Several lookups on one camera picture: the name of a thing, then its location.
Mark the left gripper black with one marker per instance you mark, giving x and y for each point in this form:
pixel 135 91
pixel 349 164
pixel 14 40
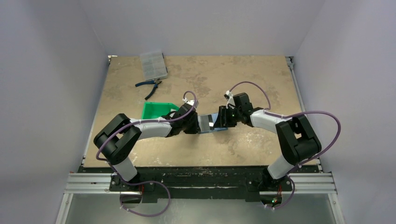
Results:
pixel 194 129

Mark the blue card holder wallet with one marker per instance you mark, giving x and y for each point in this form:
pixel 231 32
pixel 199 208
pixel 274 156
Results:
pixel 212 125

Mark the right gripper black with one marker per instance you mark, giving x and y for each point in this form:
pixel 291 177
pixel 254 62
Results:
pixel 223 115

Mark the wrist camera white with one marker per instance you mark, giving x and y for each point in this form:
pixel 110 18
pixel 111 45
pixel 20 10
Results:
pixel 193 103
pixel 230 101

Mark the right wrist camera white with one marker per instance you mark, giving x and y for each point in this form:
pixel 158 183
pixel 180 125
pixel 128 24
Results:
pixel 230 101

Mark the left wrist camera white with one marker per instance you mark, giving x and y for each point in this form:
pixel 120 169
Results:
pixel 193 103

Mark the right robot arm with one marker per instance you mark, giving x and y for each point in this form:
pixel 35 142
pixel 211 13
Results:
pixel 297 139

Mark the black credit card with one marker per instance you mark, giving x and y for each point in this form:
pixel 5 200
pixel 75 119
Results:
pixel 205 121

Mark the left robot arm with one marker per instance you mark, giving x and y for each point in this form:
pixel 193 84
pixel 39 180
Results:
pixel 117 139

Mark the clear plastic organizer box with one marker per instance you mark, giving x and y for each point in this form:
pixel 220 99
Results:
pixel 153 65

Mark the green plastic bin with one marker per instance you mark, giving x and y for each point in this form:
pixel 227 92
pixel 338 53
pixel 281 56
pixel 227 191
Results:
pixel 153 110

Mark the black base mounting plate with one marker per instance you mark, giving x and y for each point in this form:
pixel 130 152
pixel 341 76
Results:
pixel 211 182

